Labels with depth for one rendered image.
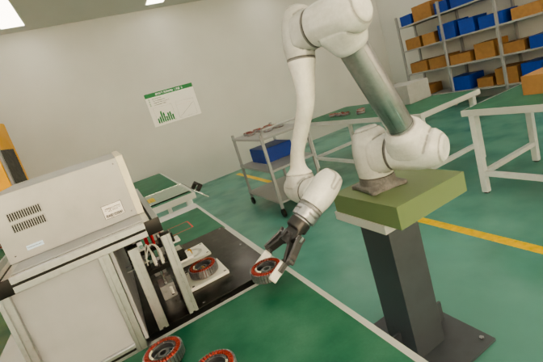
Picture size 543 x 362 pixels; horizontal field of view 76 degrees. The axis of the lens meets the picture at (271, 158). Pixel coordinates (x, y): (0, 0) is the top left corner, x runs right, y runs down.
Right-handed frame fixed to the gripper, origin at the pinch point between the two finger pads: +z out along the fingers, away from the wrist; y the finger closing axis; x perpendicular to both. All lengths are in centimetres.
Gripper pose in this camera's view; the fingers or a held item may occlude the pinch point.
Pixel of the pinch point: (267, 269)
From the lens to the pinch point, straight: 122.3
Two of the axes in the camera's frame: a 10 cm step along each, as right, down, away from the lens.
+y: 4.4, 0.5, -9.0
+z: -5.9, 7.7, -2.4
